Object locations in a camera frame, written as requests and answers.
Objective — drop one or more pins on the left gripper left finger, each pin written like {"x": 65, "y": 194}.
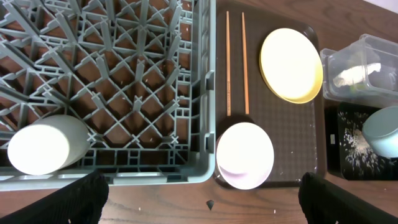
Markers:
{"x": 81, "y": 201}

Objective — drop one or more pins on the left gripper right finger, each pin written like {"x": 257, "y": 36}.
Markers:
{"x": 324, "y": 202}

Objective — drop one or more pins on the rice and nutshell waste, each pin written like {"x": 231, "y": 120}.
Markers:
{"x": 358, "y": 155}

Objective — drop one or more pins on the white paper cup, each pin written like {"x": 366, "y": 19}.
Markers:
{"x": 48, "y": 145}

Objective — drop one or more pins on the light blue bowl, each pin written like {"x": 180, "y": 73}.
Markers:
{"x": 380, "y": 131}

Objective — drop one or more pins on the white napkin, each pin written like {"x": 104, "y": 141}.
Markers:
{"x": 355, "y": 74}

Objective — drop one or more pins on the wooden chopstick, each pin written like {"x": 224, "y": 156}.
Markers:
{"x": 245, "y": 65}
{"x": 228, "y": 67}

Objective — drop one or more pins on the black waste tray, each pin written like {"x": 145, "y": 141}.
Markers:
{"x": 333, "y": 152}

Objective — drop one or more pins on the grey dishwasher rack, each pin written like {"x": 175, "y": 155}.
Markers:
{"x": 140, "y": 75}

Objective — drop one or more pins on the dark brown serving tray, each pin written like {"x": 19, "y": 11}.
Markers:
{"x": 296, "y": 131}

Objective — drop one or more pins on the pink bowl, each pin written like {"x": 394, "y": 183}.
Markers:
{"x": 244, "y": 156}

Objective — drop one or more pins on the clear plastic bin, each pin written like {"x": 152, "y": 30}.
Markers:
{"x": 378, "y": 89}

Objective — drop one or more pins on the yellow plate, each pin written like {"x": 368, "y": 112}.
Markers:
{"x": 290, "y": 66}

